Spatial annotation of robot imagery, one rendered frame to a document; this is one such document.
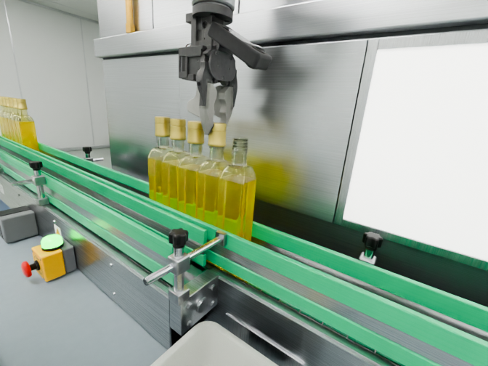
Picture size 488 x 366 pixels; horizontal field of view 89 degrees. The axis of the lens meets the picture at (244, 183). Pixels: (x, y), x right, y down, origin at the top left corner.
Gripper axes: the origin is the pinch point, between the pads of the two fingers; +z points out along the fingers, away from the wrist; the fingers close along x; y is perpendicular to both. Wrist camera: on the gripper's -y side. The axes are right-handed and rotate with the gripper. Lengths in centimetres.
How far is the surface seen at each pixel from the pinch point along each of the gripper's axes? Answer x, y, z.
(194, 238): 6.0, -0.4, 21.5
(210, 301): 7.8, -6.8, 31.9
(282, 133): -12.2, -7.9, 0.6
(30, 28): -149, 590, -115
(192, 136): 1.7, 5.3, 2.3
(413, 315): 3.8, -36.8, 19.2
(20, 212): 18, 64, 32
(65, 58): -201, 591, -75
